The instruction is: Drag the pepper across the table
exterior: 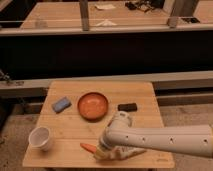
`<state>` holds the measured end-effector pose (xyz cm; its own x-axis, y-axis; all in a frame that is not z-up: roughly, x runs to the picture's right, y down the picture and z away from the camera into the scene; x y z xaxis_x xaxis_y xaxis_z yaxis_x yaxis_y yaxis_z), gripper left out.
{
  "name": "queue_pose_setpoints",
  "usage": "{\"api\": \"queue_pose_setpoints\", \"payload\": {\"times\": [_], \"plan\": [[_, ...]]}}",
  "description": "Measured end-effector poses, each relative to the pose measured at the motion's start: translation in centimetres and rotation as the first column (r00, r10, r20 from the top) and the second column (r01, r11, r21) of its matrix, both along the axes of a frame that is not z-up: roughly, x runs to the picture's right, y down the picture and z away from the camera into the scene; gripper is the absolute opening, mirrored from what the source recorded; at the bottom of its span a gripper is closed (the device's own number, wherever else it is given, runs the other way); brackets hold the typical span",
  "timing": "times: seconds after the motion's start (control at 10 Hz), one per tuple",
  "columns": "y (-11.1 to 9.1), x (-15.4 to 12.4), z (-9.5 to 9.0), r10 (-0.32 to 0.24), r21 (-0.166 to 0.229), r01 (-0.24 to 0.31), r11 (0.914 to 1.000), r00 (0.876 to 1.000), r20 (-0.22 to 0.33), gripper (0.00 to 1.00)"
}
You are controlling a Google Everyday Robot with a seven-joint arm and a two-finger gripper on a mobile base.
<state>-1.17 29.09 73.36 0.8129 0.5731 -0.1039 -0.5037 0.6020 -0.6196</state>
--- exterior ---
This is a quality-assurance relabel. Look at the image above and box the white labelled bottle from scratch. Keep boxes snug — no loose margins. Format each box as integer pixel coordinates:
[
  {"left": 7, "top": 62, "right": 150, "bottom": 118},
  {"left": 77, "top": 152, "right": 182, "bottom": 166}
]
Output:
[{"left": 110, "top": 147, "right": 145, "bottom": 160}]

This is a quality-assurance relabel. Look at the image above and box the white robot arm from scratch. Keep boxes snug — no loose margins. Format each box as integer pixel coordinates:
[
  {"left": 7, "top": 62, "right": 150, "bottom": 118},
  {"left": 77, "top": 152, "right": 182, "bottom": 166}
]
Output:
[{"left": 94, "top": 111, "right": 213, "bottom": 160}]

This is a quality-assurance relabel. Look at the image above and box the grey metal post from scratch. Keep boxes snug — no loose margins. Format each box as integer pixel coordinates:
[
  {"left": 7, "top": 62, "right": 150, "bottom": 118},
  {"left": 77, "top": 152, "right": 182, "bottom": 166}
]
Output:
[
  {"left": 167, "top": 0, "right": 199, "bottom": 28},
  {"left": 79, "top": 0, "right": 90, "bottom": 31}
]

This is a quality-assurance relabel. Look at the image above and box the black rectangular block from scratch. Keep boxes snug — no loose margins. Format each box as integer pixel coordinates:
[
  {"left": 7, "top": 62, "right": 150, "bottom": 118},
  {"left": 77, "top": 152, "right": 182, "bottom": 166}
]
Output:
[{"left": 118, "top": 103, "right": 137, "bottom": 112}]

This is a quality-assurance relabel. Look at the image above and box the white folded paper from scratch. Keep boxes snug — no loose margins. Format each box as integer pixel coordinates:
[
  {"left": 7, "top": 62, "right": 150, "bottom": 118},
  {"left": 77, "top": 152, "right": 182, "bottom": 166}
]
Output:
[{"left": 95, "top": 19, "right": 117, "bottom": 27}]

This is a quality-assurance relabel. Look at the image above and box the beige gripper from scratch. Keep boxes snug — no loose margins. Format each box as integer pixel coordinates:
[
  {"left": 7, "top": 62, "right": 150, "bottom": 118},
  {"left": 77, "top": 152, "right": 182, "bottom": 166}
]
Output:
[{"left": 94, "top": 146, "right": 113, "bottom": 160}]

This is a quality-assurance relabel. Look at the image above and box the black cables cluster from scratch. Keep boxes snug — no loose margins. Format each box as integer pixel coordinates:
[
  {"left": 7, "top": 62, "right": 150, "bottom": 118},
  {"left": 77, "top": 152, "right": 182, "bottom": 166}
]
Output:
[{"left": 125, "top": 0, "right": 165, "bottom": 13}]

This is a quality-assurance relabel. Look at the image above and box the grey metal post right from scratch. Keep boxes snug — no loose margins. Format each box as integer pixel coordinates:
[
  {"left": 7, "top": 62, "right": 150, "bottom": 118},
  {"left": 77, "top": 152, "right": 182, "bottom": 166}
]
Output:
[{"left": 167, "top": 0, "right": 199, "bottom": 28}]

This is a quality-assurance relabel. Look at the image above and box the orange bowl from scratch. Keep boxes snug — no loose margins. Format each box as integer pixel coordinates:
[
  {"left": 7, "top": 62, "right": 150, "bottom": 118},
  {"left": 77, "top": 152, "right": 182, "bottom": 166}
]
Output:
[{"left": 77, "top": 92, "right": 108, "bottom": 120}]

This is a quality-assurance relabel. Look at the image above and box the white cup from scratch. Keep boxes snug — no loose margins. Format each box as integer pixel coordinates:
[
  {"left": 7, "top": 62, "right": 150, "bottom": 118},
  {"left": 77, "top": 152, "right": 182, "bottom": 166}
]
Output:
[{"left": 28, "top": 127, "right": 53, "bottom": 151}]

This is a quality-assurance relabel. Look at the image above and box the blue sponge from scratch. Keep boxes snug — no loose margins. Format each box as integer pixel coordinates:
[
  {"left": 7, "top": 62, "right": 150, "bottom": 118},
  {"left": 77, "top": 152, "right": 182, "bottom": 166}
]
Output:
[{"left": 52, "top": 97, "right": 71, "bottom": 113}]

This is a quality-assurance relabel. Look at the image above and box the orange pepper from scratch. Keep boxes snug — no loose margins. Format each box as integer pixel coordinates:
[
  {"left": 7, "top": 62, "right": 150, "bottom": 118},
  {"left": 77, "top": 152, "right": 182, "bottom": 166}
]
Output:
[{"left": 80, "top": 143, "right": 97, "bottom": 153}]

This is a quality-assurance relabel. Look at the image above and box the white paper sheet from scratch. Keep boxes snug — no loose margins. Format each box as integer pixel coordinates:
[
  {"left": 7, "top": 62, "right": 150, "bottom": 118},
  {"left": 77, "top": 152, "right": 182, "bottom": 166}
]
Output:
[{"left": 95, "top": 4, "right": 116, "bottom": 10}]

